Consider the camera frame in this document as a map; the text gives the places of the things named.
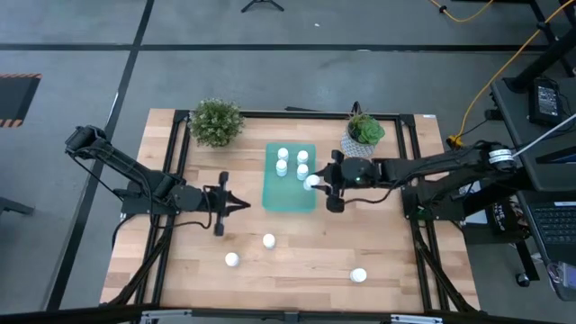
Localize succulent in white patterned pot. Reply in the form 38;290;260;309
339;112;387;162

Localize black power adapter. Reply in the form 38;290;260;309
528;76;563;127

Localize white cable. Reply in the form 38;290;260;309
511;112;576;158

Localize black furniture leg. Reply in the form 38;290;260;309
0;195;36;218

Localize yellow extension cable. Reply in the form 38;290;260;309
427;0;496;23
445;0;576;150

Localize bushy green potted plant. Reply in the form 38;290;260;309
187;97;247;149

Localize black diagonal stand leg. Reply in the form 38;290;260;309
501;24;576;95

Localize silver bracket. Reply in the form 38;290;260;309
389;313;445;324
139;309;194;324

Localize dark laptop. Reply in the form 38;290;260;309
517;134;576;267

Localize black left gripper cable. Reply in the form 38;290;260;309
150;186;215;231

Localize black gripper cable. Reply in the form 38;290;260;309
343;182;406;206
150;186;215;231

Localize black tripod legs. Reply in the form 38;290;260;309
240;0;285;14

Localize black desk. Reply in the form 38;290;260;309
489;76;576;271

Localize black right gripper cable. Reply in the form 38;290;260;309
343;182;406;206

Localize black aluminium table frame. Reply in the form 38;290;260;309
107;107;481;314

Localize black mat with orange stripes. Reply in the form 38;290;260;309
0;72;43;129

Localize clear plastic container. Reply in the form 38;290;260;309
545;259;576;302

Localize black bag with white print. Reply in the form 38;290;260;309
490;200;530;242

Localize black beam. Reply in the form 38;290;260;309
0;301;576;324

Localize teal translucent plastic basket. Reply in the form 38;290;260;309
262;142;317;213

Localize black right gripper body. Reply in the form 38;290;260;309
326;150;383;213

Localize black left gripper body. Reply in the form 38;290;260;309
202;171;230;238

